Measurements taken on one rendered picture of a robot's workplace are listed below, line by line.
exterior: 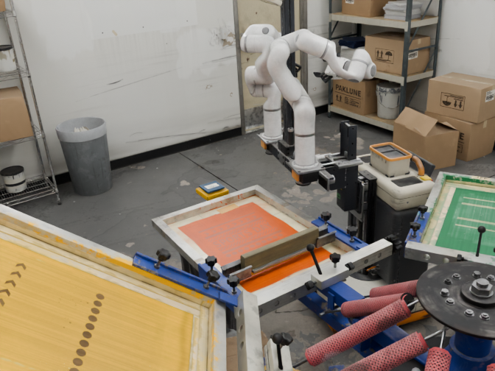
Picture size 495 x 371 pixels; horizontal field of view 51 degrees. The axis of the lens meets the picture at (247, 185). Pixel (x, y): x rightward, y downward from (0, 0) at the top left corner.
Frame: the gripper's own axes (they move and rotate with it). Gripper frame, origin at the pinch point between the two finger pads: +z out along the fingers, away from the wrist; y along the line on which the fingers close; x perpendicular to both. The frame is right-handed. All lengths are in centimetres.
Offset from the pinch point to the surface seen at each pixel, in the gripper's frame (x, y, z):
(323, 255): -7, -85, -41
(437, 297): 47, -97, -105
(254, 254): 19, -99, -29
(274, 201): -17, -66, 1
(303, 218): -14, -71, -20
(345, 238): -10, -75, -45
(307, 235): 2, -82, -36
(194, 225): 4, -94, 20
